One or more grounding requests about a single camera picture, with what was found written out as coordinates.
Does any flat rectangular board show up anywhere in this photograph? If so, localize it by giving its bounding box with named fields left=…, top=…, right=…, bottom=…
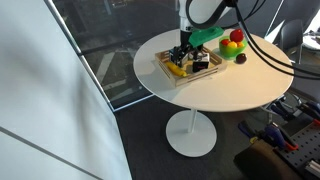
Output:
left=233, top=139, right=303, bottom=180

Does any white black picture cube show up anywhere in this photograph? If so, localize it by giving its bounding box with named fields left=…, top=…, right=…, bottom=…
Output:
left=191, top=51, right=211, bottom=74

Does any aluminium extrusion bar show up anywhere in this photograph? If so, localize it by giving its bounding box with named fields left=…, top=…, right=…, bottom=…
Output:
left=304, top=159, right=320, bottom=178

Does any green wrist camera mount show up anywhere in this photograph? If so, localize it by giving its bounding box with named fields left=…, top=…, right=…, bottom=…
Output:
left=188, top=26, right=225, bottom=48

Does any yellow banana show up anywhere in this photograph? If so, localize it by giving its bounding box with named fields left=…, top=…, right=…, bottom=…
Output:
left=165, top=61, right=189, bottom=78

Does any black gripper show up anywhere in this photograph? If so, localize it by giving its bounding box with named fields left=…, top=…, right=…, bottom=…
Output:
left=173, top=30, right=205, bottom=68

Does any blue black spring clamp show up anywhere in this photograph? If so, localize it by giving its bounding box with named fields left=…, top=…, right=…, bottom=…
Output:
left=261, top=123, right=299, bottom=153
left=269, top=101, right=298, bottom=122
left=296, top=100, right=320, bottom=126
left=238, top=119, right=258, bottom=139

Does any window frame mullion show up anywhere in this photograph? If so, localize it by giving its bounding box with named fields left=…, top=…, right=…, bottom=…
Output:
left=44, top=0, right=156, bottom=113

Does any green plastic bowl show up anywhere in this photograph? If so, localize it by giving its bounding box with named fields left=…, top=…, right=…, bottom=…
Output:
left=218, top=35, right=249, bottom=61

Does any red apple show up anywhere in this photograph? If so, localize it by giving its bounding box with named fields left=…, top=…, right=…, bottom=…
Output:
left=229, top=28, right=245, bottom=43

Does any dark grey office chair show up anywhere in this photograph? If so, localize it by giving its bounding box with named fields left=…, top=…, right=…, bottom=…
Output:
left=279, top=19, right=305, bottom=56

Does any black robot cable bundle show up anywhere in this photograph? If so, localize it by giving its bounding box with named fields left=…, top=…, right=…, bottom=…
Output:
left=185, top=0, right=320, bottom=81

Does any white table pedestal base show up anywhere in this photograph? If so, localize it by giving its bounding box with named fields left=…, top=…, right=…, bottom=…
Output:
left=165, top=109, right=218, bottom=158

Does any wooden slatted tray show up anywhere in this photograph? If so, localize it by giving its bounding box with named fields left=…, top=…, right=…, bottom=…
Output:
left=154, top=46, right=228, bottom=88

